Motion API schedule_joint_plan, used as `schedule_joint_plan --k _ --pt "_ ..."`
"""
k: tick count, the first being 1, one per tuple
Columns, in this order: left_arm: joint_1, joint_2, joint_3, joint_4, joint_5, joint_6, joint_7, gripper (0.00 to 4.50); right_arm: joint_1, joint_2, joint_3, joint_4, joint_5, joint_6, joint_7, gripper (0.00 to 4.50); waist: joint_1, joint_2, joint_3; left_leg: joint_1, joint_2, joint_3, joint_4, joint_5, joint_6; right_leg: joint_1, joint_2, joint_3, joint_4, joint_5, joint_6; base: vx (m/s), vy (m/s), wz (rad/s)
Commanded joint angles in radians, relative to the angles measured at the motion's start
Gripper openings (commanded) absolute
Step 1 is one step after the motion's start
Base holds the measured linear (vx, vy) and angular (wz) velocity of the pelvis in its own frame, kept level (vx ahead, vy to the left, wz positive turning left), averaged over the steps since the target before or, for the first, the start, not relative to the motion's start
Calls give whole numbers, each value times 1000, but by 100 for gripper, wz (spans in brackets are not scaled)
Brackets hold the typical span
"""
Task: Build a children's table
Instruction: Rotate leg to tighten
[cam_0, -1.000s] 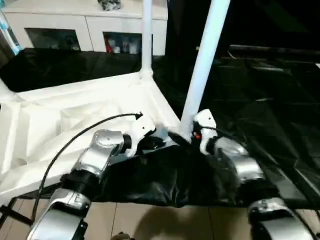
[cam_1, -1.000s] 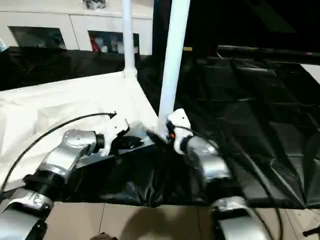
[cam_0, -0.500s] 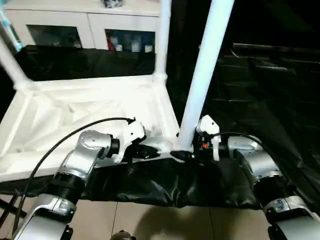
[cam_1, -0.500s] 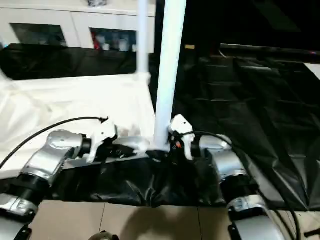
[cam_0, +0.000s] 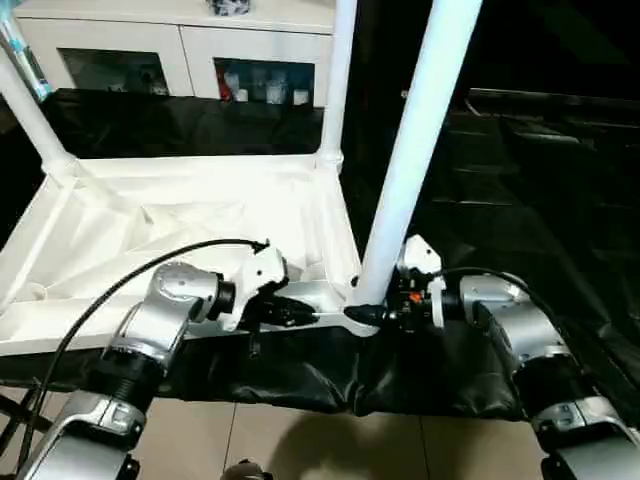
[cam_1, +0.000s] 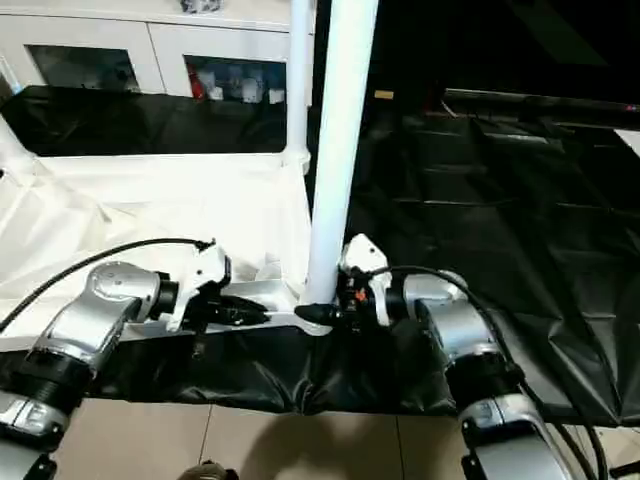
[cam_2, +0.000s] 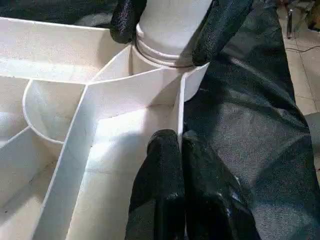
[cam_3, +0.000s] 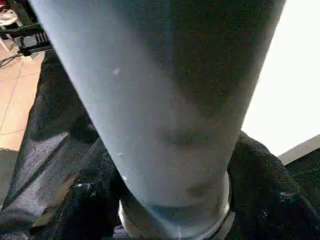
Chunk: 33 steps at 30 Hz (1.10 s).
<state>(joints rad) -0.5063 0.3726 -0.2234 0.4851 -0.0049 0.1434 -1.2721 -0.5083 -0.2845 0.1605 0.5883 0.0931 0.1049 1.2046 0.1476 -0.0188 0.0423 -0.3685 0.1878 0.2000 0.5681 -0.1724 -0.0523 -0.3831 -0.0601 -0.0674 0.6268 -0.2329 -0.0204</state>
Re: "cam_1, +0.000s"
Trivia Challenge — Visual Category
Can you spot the black robot left foot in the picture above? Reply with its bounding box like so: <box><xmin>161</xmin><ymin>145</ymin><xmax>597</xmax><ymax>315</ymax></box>
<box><xmin>178</xmin><ymin>461</ymin><xmax>241</xmax><ymax>480</ymax></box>

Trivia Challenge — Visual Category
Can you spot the black plastic mat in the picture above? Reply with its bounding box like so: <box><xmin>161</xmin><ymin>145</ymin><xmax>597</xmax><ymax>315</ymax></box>
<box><xmin>0</xmin><ymin>82</ymin><xmax>640</xmax><ymax>429</ymax></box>

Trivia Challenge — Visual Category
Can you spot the white cabinet with glass doors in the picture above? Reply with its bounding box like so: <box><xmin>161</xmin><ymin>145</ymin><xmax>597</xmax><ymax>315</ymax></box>
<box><xmin>0</xmin><ymin>0</ymin><xmax>317</xmax><ymax>106</ymax></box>

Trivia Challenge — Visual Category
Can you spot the light blue translucent pole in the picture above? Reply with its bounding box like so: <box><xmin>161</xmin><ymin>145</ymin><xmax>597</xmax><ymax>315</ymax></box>
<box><xmin>0</xmin><ymin>55</ymin><xmax>21</xmax><ymax>96</ymax></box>

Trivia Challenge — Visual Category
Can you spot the black backdrop cloth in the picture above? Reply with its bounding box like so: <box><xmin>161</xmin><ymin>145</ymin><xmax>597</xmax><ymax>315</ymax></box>
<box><xmin>312</xmin><ymin>0</ymin><xmax>640</xmax><ymax>106</ymax></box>

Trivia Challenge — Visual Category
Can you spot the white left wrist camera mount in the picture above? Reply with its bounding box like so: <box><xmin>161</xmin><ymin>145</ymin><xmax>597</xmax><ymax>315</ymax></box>
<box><xmin>166</xmin><ymin>244</ymin><xmax>233</xmax><ymax>333</ymax></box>

